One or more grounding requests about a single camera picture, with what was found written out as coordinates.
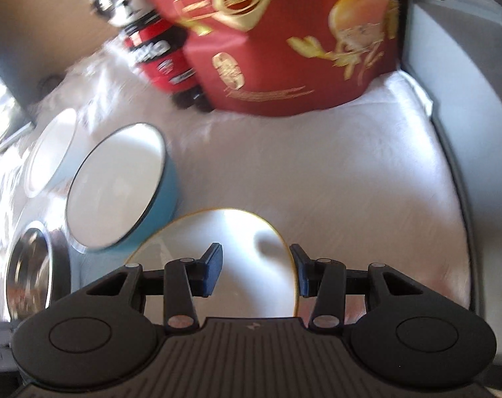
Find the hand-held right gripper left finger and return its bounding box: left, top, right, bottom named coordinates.
left=85, top=242, right=224, bottom=327

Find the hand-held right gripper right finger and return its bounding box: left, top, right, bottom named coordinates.
left=289, top=244, right=426, bottom=329

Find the yellow-rimmed white plate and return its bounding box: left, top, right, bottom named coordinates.
left=129, top=209, right=298, bottom=321

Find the white textured cloth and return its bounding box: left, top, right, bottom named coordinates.
left=0, top=41, right=472, bottom=325

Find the stainless steel bowl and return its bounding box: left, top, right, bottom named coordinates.
left=4, top=221, right=72, bottom=321

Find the red and black bottle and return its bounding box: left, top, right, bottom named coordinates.
left=87, top=0, right=215, bottom=114

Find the red snack bag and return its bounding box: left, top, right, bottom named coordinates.
left=120, top=0, right=403, bottom=117

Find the grey computer case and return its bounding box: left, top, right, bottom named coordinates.
left=400, top=0, right=502, bottom=341

